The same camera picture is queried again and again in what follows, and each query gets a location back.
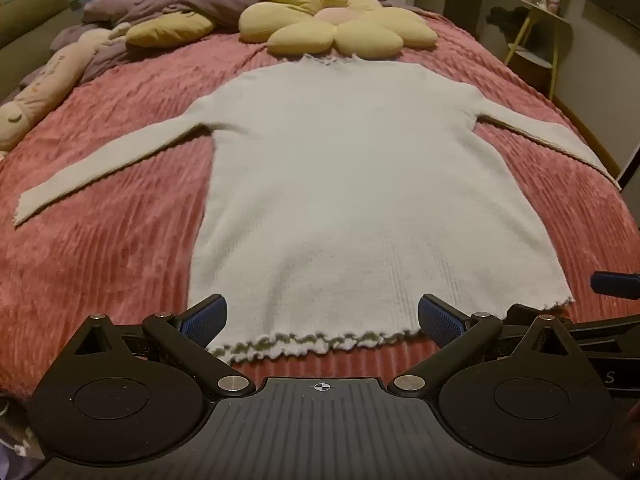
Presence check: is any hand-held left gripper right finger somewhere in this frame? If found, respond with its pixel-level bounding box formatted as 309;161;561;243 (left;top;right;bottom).
389;294;572;397

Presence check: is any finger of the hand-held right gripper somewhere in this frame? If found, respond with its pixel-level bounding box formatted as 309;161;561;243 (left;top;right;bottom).
502;303;623;356
590;271;640;302

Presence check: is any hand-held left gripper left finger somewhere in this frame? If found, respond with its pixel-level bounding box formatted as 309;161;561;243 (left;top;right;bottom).
74;294;257;397

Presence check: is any white knit sweater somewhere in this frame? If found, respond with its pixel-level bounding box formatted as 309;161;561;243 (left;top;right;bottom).
14;54;622;367

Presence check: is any pink ribbed blanket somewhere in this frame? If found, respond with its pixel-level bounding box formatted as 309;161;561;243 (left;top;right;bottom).
0;9;640;401

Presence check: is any yellow side table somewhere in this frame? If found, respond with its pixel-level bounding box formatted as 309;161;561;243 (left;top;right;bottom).
504;2;573;101

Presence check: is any black plush toy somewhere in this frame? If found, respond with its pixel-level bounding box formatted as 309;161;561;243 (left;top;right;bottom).
486;6;528;41

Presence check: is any long cream plush pillow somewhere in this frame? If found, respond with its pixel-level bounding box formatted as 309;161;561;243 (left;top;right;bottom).
0;27;130;153

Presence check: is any small yellow pillow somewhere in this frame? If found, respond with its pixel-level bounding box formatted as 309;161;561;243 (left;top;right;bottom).
125;11;216;49

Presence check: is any yellow flower-shaped pillow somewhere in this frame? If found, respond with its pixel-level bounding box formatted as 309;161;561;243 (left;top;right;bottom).
238;0;439;60

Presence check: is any purple fluffy blanket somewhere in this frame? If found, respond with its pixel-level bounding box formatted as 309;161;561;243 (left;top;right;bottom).
49;0;321;83

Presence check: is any green upholstered bench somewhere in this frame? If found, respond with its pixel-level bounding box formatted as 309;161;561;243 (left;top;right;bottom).
0;0;83;106

